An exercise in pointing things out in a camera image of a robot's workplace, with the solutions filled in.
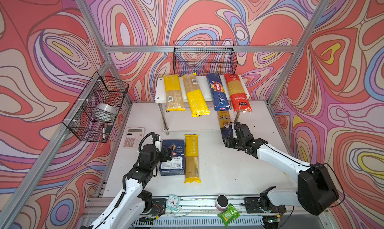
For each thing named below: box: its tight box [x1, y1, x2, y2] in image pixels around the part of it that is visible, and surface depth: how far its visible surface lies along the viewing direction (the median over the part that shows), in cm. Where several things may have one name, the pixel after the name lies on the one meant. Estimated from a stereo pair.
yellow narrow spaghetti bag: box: [181, 72, 211, 118], surface depth 74 cm
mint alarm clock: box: [166, 194, 180, 211], surface depth 75 cm
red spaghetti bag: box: [224, 73, 252, 113], surface depth 75 cm
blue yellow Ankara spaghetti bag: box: [217, 110, 234, 140], surface depth 100 cm
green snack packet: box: [217, 203, 241, 228], surface depth 72 cm
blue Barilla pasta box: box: [159, 139, 186, 177], surface depth 83 cm
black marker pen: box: [102, 123, 106, 141], surface depth 73 cm
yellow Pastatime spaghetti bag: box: [184, 134, 201, 184], surface depth 90 cm
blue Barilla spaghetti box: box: [206, 72, 230, 112], surface depth 73 cm
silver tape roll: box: [93, 103, 118, 122], surface depth 74 cm
